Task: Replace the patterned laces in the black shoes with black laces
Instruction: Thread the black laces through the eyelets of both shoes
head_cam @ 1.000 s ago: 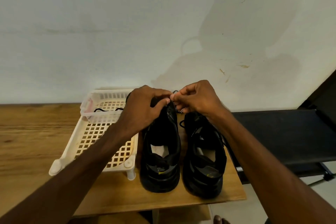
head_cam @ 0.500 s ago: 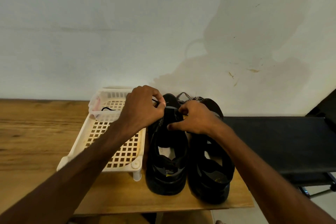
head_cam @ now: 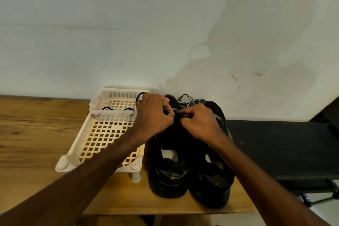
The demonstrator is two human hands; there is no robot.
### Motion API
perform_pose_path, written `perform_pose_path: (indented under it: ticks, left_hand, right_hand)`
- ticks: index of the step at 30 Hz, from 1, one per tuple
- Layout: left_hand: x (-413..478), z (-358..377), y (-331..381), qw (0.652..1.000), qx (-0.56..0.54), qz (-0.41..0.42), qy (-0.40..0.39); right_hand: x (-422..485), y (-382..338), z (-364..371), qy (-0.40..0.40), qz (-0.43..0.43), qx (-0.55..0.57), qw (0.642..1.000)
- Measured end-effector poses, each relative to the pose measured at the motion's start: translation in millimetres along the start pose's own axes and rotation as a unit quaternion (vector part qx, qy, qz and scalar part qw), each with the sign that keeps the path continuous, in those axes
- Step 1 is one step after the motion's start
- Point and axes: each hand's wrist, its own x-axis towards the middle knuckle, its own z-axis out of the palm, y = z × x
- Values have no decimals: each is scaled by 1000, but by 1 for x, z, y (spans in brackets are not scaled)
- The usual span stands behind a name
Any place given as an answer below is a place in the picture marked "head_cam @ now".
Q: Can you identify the person's right hand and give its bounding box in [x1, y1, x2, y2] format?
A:
[177, 103, 230, 149]

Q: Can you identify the person's left hand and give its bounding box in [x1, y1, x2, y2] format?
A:
[127, 92, 176, 148]

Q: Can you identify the black white patterned shoelace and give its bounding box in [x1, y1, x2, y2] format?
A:
[176, 93, 194, 108]
[190, 97, 206, 107]

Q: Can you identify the black shoelaces bundle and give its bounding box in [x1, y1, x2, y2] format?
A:
[102, 91, 147, 112]

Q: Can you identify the black shoe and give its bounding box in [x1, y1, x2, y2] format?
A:
[147, 94, 192, 199]
[188, 100, 236, 209]

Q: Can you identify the person's right forearm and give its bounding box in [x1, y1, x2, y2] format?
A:
[212, 136, 329, 226]

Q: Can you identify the person's left forearm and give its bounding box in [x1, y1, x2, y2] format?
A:
[0, 133, 146, 226]

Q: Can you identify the large white plastic tray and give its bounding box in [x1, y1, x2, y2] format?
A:
[55, 87, 151, 184]

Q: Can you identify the small white plastic basket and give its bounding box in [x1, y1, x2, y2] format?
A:
[89, 88, 150, 124]

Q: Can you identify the black shoe rack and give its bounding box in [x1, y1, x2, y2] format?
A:
[225, 119, 339, 207]

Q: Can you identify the low wooden table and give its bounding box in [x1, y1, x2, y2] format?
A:
[0, 94, 256, 226]

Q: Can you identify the dark door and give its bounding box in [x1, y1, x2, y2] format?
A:
[310, 95, 339, 135]

